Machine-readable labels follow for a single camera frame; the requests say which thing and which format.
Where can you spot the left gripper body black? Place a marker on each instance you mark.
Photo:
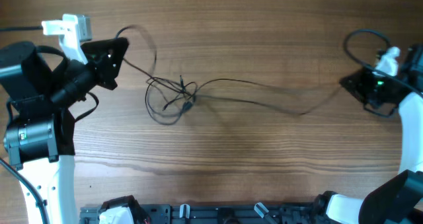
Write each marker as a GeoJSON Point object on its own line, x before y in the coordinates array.
{"type": "Point", "coordinates": [81, 78]}

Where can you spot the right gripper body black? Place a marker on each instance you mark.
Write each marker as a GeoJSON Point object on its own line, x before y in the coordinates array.
{"type": "Point", "coordinates": [373, 88]}

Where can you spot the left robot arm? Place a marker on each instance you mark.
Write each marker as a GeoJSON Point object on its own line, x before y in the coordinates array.
{"type": "Point", "coordinates": [43, 83]}

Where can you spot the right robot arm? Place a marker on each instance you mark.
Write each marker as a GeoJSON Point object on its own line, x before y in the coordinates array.
{"type": "Point", "coordinates": [394, 201]}

